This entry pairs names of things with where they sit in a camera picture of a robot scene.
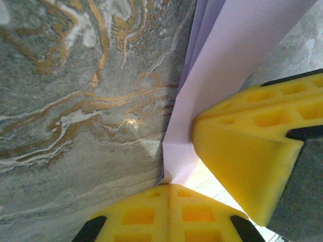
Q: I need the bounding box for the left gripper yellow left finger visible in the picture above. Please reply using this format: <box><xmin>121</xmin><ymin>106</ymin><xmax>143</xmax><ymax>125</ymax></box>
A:
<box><xmin>72</xmin><ymin>184</ymin><xmax>170</xmax><ymax>242</ymax></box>

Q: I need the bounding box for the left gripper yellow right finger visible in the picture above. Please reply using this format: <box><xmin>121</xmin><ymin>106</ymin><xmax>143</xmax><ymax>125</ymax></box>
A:
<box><xmin>168</xmin><ymin>184</ymin><xmax>265</xmax><ymax>242</ymax></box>

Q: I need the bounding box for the light purple paper sheet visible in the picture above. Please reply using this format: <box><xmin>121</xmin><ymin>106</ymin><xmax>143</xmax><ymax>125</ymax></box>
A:
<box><xmin>155</xmin><ymin>0</ymin><xmax>318</xmax><ymax>187</ymax></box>

